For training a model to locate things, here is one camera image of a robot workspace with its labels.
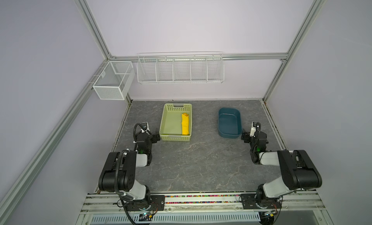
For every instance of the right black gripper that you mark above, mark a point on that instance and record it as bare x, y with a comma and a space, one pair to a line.
246, 136

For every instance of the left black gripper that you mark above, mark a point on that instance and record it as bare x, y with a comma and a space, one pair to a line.
154, 139

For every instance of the yellow paper napkin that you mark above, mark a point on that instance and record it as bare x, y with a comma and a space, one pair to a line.
185, 124

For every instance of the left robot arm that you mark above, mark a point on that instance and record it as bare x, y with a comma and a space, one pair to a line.
118, 173

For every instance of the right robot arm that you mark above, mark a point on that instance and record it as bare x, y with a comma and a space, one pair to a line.
298, 172

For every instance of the green plastic basket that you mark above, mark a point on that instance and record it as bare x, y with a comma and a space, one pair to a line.
171, 128

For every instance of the teal plastic tray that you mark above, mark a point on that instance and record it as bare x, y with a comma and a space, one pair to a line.
229, 123

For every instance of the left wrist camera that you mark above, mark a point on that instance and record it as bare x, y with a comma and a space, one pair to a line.
145, 128

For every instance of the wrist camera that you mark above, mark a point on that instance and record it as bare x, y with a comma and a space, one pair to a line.
145, 128
255, 127

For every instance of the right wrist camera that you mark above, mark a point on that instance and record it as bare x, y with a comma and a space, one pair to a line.
255, 127

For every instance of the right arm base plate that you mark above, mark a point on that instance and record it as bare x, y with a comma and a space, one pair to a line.
250, 201

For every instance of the white mesh wall box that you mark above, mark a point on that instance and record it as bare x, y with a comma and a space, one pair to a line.
115, 80

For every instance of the white wire wall rack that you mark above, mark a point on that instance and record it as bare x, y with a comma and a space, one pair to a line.
180, 67

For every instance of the white vented cable duct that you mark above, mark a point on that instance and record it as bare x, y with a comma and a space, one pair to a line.
177, 218

